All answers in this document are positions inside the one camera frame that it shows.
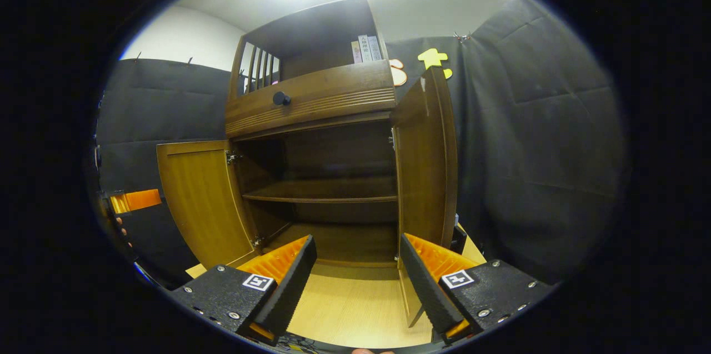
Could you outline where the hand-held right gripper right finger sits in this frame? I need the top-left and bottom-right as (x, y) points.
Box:
(399, 233), (556, 345)

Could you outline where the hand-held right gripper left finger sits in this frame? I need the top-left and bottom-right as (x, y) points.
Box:
(167, 235), (318, 347)

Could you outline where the wooden cabinet door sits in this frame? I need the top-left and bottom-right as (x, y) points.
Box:
(390, 67), (459, 328)
(157, 140), (257, 270)

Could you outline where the black backdrop cloth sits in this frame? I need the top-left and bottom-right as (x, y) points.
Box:
(92, 0), (631, 288)

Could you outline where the wooden drawer with black knob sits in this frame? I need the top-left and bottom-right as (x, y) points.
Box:
(225, 59), (397, 139)

